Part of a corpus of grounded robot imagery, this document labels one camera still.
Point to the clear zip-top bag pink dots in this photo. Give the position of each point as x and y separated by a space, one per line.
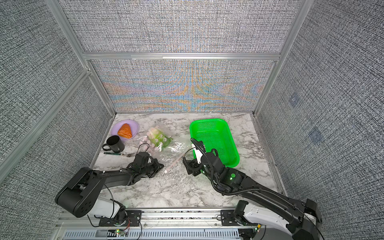
170 155

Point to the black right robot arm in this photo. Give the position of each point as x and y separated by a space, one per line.
259 204

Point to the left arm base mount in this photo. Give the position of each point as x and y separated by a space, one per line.
125 218

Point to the purple plate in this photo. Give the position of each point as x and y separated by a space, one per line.
133 124

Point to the black mug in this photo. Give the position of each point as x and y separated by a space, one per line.
114 143

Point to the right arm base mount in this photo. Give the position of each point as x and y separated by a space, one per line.
236 217

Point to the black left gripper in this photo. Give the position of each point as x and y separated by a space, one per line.
151 167

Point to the orange croissant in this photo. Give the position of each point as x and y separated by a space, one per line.
125 131

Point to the green chinese cabbage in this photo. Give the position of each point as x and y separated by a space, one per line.
157 138

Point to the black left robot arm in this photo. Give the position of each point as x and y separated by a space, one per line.
80 194

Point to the green plastic basket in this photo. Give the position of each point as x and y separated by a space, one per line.
216 134

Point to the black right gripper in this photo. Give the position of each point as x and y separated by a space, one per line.
193 165

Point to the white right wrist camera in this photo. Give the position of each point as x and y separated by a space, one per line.
198 155

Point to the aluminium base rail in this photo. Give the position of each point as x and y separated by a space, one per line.
169 224

